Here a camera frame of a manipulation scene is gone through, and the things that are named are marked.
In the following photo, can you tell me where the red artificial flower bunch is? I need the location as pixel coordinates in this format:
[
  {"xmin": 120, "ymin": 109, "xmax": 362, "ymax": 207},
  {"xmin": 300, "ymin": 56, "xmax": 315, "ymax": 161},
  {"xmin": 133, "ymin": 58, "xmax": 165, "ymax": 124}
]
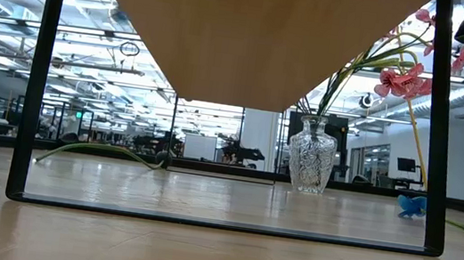
[{"xmin": 295, "ymin": 0, "xmax": 464, "ymax": 137}]

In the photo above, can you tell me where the small blue flower sprig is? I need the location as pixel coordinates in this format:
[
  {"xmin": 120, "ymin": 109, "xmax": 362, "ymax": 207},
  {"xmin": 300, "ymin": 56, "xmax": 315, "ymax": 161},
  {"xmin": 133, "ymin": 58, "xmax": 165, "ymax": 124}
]
[{"xmin": 393, "ymin": 187, "xmax": 464, "ymax": 240}]

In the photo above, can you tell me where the slim faceted clear glass vase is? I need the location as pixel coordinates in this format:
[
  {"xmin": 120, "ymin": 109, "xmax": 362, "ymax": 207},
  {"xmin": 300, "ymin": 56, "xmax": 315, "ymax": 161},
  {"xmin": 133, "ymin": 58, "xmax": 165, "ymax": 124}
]
[{"xmin": 281, "ymin": 112, "xmax": 342, "ymax": 197}]

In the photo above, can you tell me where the green stem with black bud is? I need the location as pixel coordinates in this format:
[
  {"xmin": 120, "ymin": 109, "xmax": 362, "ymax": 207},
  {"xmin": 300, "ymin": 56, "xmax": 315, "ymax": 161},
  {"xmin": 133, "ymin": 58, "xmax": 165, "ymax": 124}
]
[{"xmin": 34, "ymin": 134, "xmax": 175, "ymax": 181}]

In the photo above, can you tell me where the wooden shelf with black legs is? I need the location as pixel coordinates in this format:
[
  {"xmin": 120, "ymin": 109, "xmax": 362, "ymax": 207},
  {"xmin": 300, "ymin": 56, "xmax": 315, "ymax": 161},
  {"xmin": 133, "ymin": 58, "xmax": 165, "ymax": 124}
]
[{"xmin": 4, "ymin": 0, "xmax": 464, "ymax": 260}]

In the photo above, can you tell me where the round black ceiling device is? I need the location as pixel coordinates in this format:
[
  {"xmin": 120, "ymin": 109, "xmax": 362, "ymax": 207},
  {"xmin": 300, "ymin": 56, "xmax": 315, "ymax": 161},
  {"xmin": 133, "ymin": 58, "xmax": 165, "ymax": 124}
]
[{"xmin": 358, "ymin": 92, "xmax": 376, "ymax": 110}]

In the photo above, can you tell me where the small black monitor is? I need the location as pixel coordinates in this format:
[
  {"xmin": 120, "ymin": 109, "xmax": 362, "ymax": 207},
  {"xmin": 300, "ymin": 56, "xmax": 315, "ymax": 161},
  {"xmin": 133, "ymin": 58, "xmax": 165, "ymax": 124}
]
[{"xmin": 395, "ymin": 157, "xmax": 418, "ymax": 174}]

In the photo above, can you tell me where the large black monitor on stand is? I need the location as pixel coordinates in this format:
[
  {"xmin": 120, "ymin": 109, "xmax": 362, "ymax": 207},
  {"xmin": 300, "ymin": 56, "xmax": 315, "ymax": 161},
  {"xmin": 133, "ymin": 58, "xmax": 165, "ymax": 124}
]
[{"xmin": 282, "ymin": 109, "xmax": 351, "ymax": 182}]

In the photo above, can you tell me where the white board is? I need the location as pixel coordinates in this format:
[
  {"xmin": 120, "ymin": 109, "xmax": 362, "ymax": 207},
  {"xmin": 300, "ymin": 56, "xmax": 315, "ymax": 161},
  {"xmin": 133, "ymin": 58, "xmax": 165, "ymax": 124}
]
[{"xmin": 182, "ymin": 132, "xmax": 218, "ymax": 164}]

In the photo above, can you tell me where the yellow cord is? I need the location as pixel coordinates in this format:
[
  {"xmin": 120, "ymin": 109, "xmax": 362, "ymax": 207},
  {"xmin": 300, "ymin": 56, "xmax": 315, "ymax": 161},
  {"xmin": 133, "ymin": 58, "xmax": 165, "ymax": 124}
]
[{"xmin": 379, "ymin": 26, "xmax": 449, "ymax": 191}]

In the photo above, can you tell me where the black metal table frame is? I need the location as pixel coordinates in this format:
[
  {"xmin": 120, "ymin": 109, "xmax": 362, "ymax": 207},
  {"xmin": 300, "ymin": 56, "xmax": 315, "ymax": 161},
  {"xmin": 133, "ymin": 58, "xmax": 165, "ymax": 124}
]
[{"xmin": 0, "ymin": 133, "xmax": 464, "ymax": 214}]

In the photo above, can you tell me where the hanging black cable loop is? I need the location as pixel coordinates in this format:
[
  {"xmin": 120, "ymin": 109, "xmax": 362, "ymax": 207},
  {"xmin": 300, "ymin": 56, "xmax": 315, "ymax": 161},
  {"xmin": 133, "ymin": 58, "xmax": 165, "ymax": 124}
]
[{"xmin": 118, "ymin": 40, "xmax": 142, "ymax": 59}]

